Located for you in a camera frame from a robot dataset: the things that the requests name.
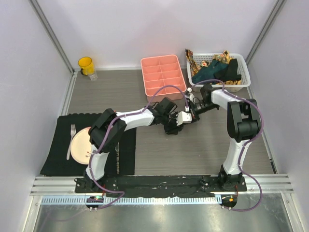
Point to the pink and cream plate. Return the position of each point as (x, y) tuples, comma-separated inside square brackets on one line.
[(80, 147)]

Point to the pink divided organizer tray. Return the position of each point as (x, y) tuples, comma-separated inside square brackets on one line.
[(162, 77)]

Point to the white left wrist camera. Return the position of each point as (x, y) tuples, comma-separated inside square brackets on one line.
[(183, 118)]

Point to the silver fork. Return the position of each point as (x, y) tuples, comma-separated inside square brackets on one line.
[(72, 134)]

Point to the black scalloped placemat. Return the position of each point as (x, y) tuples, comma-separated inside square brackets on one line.
[(56, 163)]

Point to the knife with patterned handle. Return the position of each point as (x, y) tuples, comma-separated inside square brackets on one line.
[(117, 149)]

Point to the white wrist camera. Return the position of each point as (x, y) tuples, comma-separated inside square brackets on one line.
[(189, 95), (183, 118)]

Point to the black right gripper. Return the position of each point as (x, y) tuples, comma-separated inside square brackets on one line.
[(195, 116)]

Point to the clear small glass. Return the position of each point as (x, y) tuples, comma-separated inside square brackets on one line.
[(93, 76)]

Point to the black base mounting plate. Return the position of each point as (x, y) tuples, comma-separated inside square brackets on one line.
[(161, 186)]

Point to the teal green tie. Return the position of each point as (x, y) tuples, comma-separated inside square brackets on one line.
[(207, 73)]

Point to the yellow floral tie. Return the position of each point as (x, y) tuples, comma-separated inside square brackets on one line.
[(195, 67)]

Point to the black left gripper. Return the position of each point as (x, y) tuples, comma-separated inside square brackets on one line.
[(175, 117)]

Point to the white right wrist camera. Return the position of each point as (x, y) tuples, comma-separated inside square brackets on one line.
[(189, 95)]

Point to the white plastic basket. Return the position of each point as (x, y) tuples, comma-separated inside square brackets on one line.
[(242, 69)]

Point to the black tie in basket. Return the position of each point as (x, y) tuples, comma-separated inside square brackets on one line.
[(230, 73)]

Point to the dark patterned necktie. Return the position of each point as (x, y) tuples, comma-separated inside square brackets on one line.
[(173, 130)]

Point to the yellow plastic cup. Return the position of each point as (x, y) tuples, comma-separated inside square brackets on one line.
[(87, 66)]

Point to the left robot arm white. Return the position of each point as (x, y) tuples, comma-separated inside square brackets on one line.
[(111, 126)]

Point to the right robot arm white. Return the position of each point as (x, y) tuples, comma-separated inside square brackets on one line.
[(243, 124)]

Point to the aluminium frame rail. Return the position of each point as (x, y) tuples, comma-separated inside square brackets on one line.
[(61, 190)]

